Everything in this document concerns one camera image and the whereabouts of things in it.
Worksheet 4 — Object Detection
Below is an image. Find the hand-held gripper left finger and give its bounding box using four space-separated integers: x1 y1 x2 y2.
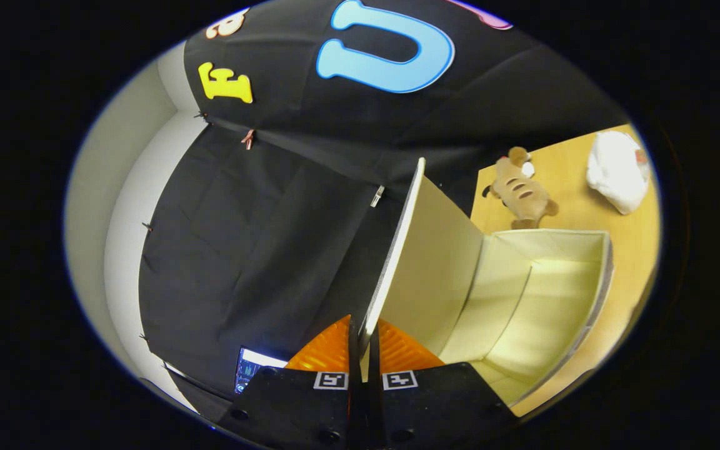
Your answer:
216 314 366 450

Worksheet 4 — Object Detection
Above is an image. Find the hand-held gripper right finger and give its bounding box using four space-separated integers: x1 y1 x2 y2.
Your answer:
366 319 518 450

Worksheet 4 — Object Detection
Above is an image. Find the grey fabric storage box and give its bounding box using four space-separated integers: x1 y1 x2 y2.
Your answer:
359 157 615 408

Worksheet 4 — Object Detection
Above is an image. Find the lit monitor screen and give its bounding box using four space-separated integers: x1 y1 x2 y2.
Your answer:
234 347 289 396

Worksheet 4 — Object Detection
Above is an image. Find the brown plush toy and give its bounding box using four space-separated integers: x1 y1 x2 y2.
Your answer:
482 147 560 231

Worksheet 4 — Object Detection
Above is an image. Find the white plush toy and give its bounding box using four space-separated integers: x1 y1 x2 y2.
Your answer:
586 130 652 216

